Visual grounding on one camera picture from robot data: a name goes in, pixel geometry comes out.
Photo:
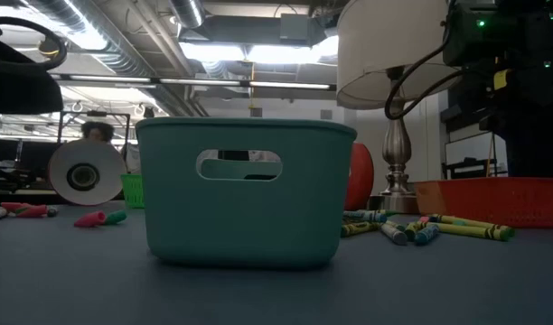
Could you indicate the pink eraser cap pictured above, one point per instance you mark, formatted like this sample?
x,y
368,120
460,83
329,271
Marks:
x,y
16,206
90,220
32,211
424,220

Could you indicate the person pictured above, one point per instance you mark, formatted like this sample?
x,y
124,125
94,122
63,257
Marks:
x,y
98,131

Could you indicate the black bench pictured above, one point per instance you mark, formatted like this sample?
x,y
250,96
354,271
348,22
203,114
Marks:
x,y
473,168

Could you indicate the yellow-green crayon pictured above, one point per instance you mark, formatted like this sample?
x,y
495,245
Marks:
x,y
466,221
473,231

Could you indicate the green-yellow crayon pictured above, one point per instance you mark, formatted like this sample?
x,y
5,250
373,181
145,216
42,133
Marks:
x,y
414,229

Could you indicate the blue crayon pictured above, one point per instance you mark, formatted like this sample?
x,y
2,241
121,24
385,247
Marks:
x,y
426,234
366,216

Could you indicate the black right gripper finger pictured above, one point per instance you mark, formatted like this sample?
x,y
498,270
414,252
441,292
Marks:
x,y
536,153

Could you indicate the black background gantry frame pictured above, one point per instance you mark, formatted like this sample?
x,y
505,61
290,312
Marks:
x,y
123,117

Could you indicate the teal plastic bin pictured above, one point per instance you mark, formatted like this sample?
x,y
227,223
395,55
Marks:
x,y
245,216

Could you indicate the white shade table lamp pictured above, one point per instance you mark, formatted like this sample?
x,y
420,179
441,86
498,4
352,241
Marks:
x,y
371,45

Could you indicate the green eraser cap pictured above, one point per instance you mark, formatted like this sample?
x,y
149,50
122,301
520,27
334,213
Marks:
x,y
115,217

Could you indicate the grey ceiling duct box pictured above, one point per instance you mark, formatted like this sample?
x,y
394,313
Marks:
x,y
297,27

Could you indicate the green mesh basket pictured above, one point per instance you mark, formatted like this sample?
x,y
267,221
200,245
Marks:
x,y
134,192

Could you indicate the large white paper roll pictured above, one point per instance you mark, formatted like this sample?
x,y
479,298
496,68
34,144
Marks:
x,y
59,171

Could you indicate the silver ceiling air duct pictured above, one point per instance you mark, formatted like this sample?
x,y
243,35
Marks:
x,y
188,11

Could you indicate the red mesh basket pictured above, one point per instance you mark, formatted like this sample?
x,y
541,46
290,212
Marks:
x,y
493,203

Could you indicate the long ceiling light strip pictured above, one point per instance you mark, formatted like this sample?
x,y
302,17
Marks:
x,y
199,82

